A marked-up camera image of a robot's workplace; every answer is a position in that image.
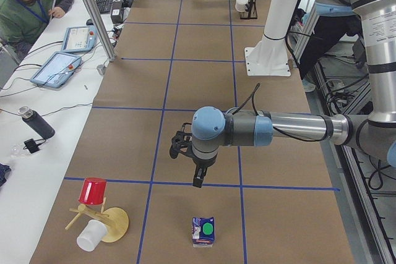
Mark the white pedestal column base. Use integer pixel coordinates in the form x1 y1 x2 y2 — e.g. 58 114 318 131
245 0 298 77

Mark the upper teach pendant tablet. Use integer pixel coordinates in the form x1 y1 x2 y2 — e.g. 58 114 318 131
61 25 97 53

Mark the aluminium frame post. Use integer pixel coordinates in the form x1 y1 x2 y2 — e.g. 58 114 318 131
83 0 116 62

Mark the milk carton green cap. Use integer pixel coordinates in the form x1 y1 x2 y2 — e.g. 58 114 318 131
191 217 215 248

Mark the black water bottle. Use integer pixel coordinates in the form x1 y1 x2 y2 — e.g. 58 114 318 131
18 106 55 139

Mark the small black clip device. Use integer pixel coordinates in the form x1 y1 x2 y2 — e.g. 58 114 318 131
24 138 40 153

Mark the red plastic cup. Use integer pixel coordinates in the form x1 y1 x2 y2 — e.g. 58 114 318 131
78 177 106 205

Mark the black wire cup rack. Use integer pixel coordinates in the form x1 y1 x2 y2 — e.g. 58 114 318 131
239 0 257 19

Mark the lower teach pendant tablet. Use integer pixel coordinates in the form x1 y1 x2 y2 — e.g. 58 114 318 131
30 51 81 88

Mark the teach pendant tablet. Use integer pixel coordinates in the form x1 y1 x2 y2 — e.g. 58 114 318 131
61 25 97 53
30 51 81 88

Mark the wooden cup tree stand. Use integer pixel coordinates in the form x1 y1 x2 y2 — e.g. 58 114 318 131
65 197 129 243

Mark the white cup rack front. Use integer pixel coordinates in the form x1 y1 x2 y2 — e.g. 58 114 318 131
235 0 249 12

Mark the small metal cylinder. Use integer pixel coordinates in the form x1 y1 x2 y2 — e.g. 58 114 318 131
97 64 106 75

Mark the black power adapter box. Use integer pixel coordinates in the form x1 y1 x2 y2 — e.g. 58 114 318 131
110 1 124 24

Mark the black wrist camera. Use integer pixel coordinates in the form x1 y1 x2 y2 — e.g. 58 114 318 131
169 122 193 159

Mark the person in green sweater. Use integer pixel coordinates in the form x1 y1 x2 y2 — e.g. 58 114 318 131
1 0 74 60

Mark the white plastic cup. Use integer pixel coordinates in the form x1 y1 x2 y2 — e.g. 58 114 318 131
76 219 108 252

